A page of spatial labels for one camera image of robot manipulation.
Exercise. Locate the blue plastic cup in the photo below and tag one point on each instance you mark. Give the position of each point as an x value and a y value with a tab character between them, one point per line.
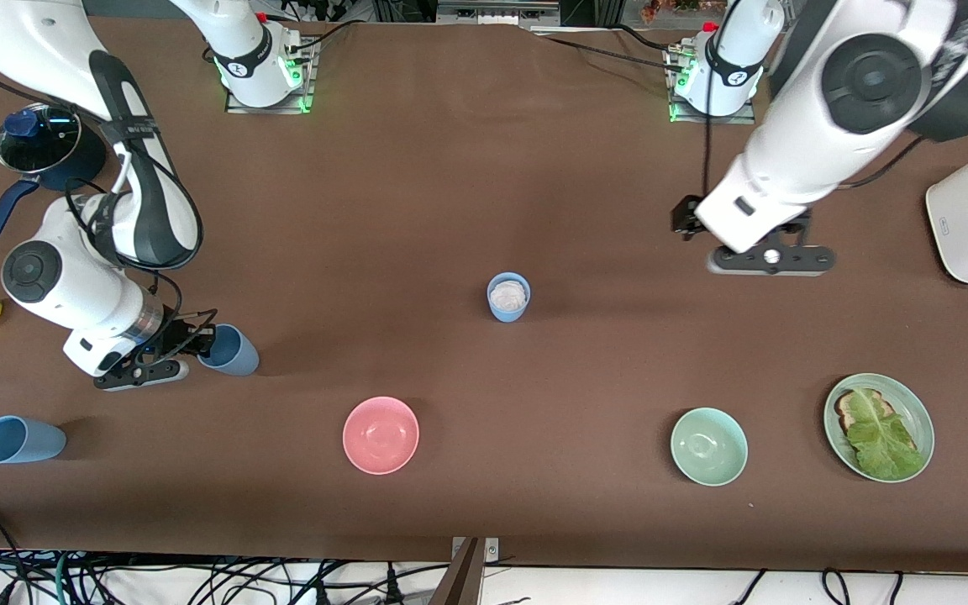
507	315
30	441
236	353

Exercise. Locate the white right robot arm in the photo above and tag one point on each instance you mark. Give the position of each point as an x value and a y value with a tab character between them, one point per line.
72	286

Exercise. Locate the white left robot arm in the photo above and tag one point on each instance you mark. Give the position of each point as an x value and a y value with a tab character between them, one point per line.
786	176

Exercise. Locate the toast slice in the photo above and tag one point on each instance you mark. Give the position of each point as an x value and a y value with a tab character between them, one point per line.
849	412

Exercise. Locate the crumpled white paper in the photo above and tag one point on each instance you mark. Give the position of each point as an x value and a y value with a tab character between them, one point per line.
509	294

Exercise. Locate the pink bowl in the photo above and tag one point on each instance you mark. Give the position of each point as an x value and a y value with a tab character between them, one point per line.
381	435

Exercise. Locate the dried flower bunch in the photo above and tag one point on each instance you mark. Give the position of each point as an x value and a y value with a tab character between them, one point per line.
673	8

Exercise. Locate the light green plate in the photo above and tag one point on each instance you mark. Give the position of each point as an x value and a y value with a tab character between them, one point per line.
921	412

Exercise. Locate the green lettuce leaf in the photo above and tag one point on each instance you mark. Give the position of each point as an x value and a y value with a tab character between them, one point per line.
883	441

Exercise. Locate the light green bowl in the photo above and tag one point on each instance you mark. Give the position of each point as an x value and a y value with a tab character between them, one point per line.
708	447

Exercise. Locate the glass pot lid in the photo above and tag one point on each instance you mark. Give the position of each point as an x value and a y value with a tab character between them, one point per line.
39	143

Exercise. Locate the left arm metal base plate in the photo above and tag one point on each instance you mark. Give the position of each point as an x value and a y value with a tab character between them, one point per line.
681	116

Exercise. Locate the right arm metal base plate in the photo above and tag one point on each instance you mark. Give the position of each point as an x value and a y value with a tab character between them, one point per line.
236	107

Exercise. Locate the grey metal frame beam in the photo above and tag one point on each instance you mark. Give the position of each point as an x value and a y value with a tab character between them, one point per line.
497	12

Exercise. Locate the dark camera mount pole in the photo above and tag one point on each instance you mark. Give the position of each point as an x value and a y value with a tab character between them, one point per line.
460	580

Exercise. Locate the small metal table bracket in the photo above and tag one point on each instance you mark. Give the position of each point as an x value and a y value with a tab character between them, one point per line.
492	550

